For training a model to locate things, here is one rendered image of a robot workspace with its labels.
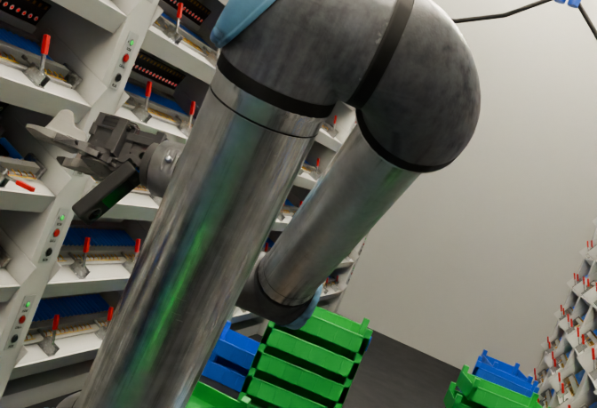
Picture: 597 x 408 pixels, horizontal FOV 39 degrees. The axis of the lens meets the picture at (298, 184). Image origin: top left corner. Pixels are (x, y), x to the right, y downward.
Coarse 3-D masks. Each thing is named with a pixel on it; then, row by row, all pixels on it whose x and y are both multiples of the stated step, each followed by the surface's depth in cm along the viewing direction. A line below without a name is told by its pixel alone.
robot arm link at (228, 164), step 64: (256, 0) 69; (320, 0) 69; (384, 0) 70; (256, 64) 71; (320, 64) 71; (384, 64) 70; (192, 128) 78; (256, 128) 73; (320, 128) 77; (192, 192) 76; (256, 192) 76; (192, 256) 78; (256, 256) 82; (128, 320) 83; (192, 320) 81; (128, 384) 84; (192, 384) 87
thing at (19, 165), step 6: (0, 156) 156; (0, 162) 154; (6, 162) 156; (12, 162) 158; (18, 162) 160; (24, 162) 163; (30, 162) 165; (12, 168) 159; (18, 168) 160; (24, 168) 162; (30, 168) 164; (36, 168) 166
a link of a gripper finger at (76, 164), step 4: (60, 156) 140; (64, 156) 139; (76, 156) 140; (80, 156) 139; (60, 160) 139; (64, 160) 139; (68, 160) 139; (72, 160) 138; (76, 160) 138; (80, 160) 137; (60, 164) 139; (64, 164) 139; (68, 164) 138; (72, 164) 138; (76, 164) 137; (80, 164) 136; (84, 164) 135; (68, 168) 139; (72, 168) 138; (76, 168) 137; (80, 168) 137; (84, 168) 136; (88, 168) 135; (84, 172) 138; (88, 172) 137; (92, 172) 137
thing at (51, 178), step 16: (16, 128) 171; (16, 144) 171; (32, 144) 170; (32, 160) 168; (48, 160) 169; (48, 176) 168; (64, 176) 167; (0, 192) 150; (16, 192) 155; (32, 192) 160; (48, 192) 166; (0, 208) 154; (16, 208) 159; (32, 208) 164
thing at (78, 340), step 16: (48, 304) 209; (64, 304) 215; (80, 304) 222; (96, 304) 229; (112, 304) 239; (32, 320) 196; (48, 320) 202; (64, 320) 207; (80, 320) 213; (96, 320) 220; (32, 336) 194; (48, 336) 194; (64, 336) 204; (80, 336) 212; (96, 336) 218; (32, 352) 189; (48, 352) 193; (64, 352) 199; (80, 352) 205; (96, 352) 215; (16, 368) 180; (32, 368) 187; (48, 368) 196
